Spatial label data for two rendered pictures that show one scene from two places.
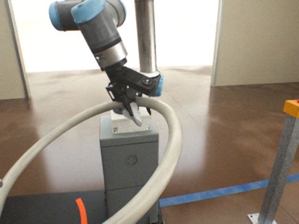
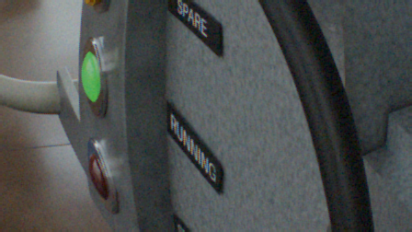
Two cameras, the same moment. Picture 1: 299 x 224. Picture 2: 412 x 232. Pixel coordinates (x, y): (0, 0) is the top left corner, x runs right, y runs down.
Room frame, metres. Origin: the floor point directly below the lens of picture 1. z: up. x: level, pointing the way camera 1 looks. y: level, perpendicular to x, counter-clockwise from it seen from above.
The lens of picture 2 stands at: (0.26, 1.14, 1.56)
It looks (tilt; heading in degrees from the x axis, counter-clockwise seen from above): 31 degrees down; 270
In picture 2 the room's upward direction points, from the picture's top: 1 degrees counter-clockwise
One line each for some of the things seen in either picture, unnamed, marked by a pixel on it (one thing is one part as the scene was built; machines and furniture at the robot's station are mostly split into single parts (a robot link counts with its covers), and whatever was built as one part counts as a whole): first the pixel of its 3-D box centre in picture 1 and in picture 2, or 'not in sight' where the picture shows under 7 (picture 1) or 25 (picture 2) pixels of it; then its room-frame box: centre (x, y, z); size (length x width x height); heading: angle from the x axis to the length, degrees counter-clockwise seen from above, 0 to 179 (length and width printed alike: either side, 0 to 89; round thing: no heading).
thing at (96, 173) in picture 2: not in sight; (103, 176); (0.31, 0.75, 1.31); 0.02 x 0.01 x 0.02; 113
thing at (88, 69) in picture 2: not in sight; (96, 75); (0.31, 0.75, 1.36); 0.02 x 0.01 x 0.02; 113
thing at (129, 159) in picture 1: (129, 170); not in sight; (1.39, 0.18, 0.43); 0.50 x 0.50 x 0.85; 12
